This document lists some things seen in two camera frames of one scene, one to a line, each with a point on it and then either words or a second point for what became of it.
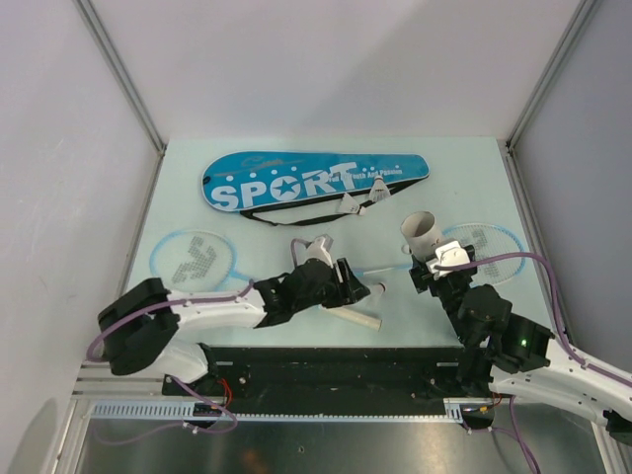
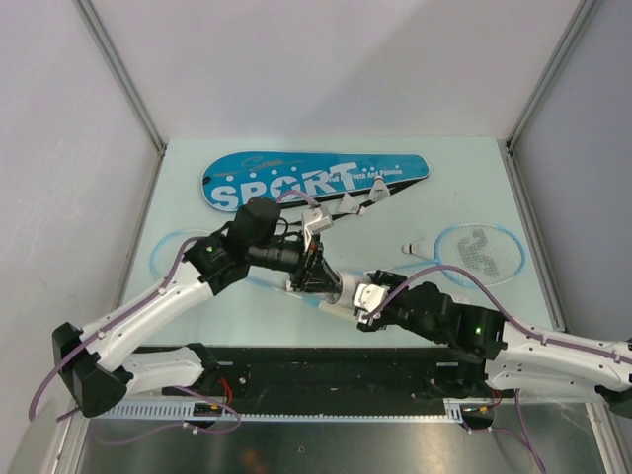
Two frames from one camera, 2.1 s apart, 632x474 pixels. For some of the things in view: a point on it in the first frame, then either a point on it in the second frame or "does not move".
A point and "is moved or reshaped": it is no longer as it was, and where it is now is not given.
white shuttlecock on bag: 379,191 does not move
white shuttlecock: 376,290 is moved or reshaped
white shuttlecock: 351,205 does not move
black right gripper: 422,277 → 393,280
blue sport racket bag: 277,181 does not move
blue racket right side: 485,239 does not move
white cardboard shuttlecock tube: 421,231 is moved or reshaped
